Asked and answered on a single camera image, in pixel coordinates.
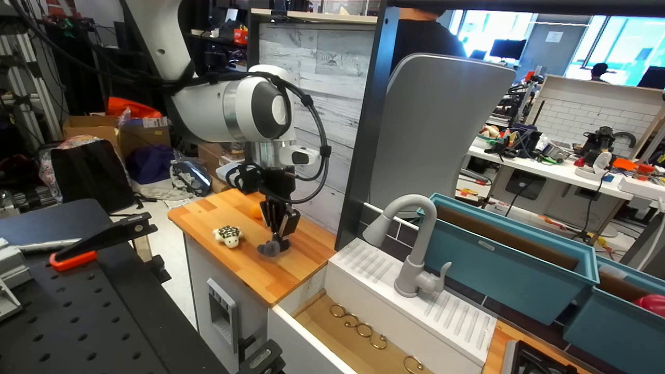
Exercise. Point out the blue planter box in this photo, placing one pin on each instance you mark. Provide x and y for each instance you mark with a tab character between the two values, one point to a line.
615	327
517	265

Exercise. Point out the black vertical frame post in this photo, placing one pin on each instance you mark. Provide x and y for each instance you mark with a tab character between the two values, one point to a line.
368	130

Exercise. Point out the grey office chair near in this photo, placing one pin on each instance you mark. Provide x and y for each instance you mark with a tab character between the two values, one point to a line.
433	111

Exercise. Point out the black orange clamp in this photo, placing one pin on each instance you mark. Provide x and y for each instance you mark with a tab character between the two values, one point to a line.
86	251

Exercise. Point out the grey faucet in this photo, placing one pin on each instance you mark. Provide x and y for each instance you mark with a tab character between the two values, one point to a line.
412	280

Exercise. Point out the white sink basin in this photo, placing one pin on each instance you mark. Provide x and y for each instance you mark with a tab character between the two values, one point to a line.
349	318

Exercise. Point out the blue planter box far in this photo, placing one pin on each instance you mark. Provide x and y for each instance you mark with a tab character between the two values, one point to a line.
615	327

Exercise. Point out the green white turtle toy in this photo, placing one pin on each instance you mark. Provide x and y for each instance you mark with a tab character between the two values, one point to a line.
230	235

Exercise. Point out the orange ball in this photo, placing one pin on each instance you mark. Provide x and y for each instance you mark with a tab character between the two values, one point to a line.
257	210

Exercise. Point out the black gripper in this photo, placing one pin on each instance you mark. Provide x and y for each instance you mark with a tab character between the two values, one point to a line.
277	186

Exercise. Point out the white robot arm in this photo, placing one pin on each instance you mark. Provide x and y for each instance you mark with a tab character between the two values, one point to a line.
253	106

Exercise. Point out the black perforated table plate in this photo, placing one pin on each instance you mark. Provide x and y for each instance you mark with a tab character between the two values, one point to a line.
112	317

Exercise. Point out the blue planter box near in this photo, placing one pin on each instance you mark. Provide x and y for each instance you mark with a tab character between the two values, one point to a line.
517	265

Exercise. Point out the black gas stovetop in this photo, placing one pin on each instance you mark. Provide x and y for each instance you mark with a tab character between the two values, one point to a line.
522	358

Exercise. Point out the small dark grey toy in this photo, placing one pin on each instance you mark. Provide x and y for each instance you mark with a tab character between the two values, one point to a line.
273	248

